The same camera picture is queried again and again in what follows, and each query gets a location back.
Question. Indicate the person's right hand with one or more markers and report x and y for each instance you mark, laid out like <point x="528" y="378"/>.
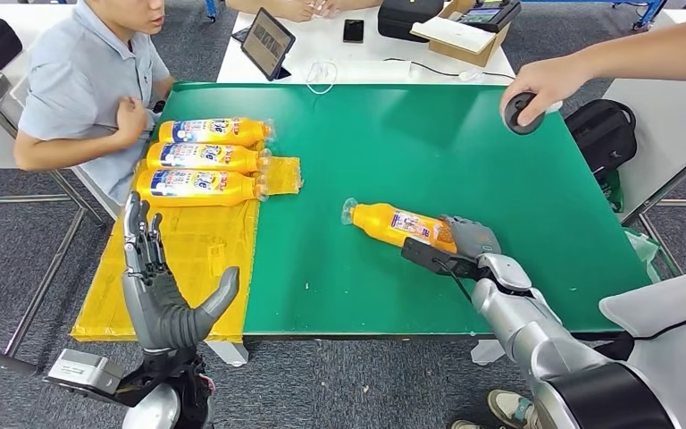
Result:
<point x="550" y="80"/>
<point x="132" y="118"/>

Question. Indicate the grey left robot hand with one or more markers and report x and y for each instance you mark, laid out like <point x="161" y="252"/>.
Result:
<point x="162" y="323"/>

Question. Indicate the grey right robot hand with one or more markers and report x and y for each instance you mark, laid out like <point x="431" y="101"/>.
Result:
<point x="473" y="240"/>

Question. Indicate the black round device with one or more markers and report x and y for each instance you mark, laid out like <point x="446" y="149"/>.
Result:
<point x="532" y="125"/>

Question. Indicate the orange detergent bottle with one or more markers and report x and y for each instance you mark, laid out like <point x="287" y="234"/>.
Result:
<point x="378" y="225"/>
<point x="242" y="158"/>
<point x="248" y="131"/>
<point x="236" y="188"/>

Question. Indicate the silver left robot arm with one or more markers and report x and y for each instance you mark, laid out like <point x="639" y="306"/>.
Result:
<point x="153" y="414"/>

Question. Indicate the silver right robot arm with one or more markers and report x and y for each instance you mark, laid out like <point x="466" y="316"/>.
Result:
<point x="520" y="331"/>

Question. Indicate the person's right forearm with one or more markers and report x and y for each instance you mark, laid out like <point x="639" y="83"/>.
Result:
<point x="65" y="151"/>
<point x="656" y="53"/>

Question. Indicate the person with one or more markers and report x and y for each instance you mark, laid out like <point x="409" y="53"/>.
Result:
<point x="674" y="367"/>
<point x="82" y="77"/>

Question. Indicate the white table leg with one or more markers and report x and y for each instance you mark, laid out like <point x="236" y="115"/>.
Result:
<point x="485" y="352"/>
<point x="229" y="353"/>

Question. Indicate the black backpack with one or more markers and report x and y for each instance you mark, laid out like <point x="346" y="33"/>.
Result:
<point x="600" y="137"/>

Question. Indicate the white plug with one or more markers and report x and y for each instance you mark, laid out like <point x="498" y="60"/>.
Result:
<point x="471" y="76"/>

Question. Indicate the brown cardboard box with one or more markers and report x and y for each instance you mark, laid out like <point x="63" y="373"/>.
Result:
<point x="471" y="55"/>

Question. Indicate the yellow taped cardboard sheet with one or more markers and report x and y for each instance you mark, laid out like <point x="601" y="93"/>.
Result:
<point x="201" y="248"/>

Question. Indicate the black device with screen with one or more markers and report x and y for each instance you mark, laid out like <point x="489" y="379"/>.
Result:
<point x="489" y="15"/>

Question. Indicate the white flat board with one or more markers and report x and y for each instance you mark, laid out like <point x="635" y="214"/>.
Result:
<point x="450" y="34"/>

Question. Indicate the green table mat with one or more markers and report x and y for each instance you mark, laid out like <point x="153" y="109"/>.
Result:
<point x="408" y="148"/>

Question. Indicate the green bag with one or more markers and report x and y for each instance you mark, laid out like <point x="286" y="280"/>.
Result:
<point x="613" y="192"/>

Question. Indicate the white table with metal legs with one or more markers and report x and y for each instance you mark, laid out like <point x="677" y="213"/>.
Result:
<point x="674" y="118"/>

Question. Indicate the blue metal leg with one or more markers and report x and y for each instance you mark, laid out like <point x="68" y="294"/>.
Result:
<point x="210" y="7"/>

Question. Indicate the small dark gadget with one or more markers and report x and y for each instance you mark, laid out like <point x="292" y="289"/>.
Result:
<point x="239" y="35"/>

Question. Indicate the black tablet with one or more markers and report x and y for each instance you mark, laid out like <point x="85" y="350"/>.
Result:
<point x="266" y="45"/>

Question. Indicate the black zip case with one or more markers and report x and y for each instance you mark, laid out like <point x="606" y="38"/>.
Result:
<point x="407" y="19"/>

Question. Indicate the clear plastic bag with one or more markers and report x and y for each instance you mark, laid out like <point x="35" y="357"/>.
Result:
<point x="642" y="248"/>

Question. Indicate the white flat box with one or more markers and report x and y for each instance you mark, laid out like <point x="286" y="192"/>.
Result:
<point x="374" y="72"/>

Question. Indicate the black smartphone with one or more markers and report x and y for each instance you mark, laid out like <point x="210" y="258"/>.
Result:
<point x="353" y="31"/>

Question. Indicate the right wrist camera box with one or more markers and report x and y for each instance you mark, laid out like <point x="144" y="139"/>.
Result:
<point x="432" y="260"/>

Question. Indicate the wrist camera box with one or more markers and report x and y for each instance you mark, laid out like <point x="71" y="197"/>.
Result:
<point x="432" y="260"/>
<point x="82" y="370"/>

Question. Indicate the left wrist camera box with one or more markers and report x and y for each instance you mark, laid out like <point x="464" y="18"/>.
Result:
<point x="82" y="370"/>

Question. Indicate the blue metal frame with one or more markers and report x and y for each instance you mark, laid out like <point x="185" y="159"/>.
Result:
<point x="650" y="10"/>

